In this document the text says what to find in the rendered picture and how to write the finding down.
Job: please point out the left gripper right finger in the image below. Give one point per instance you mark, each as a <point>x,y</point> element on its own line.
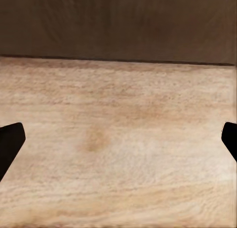
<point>229,138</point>

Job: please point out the cabinet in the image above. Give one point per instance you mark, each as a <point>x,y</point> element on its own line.
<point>164,30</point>

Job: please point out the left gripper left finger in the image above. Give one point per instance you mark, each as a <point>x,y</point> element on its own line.
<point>12,138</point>

